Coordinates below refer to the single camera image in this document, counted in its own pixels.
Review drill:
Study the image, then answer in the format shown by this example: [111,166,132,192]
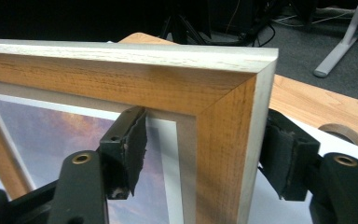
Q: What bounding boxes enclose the black floor cables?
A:
[223,0,296,49]

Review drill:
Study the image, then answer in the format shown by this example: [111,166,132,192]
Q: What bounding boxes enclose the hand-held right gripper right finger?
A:
[258,108,322,202]

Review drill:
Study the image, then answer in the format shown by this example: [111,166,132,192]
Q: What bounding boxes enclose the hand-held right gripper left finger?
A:
[98,105,149,201]

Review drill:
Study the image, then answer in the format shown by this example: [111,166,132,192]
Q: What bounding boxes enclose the white metal desk frame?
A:
[312,0,358,79]

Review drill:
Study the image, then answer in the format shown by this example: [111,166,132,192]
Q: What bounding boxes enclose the wooden picture frame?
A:
[0,37,280,224]

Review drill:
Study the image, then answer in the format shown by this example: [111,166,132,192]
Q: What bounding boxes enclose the black tripod stand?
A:
[158,10,208,46]

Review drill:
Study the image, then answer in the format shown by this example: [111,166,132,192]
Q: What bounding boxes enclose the white table mat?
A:
[0,117,358,224]

